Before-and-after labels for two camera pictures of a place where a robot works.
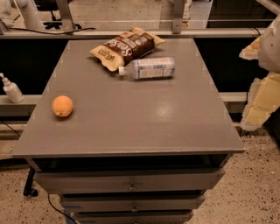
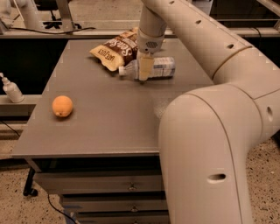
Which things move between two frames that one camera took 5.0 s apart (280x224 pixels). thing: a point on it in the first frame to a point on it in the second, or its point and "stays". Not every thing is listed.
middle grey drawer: (132, 203) stays
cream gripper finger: (262, 101) to (145, 66)
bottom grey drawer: (135, 217) stays
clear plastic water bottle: (144, 68) stays
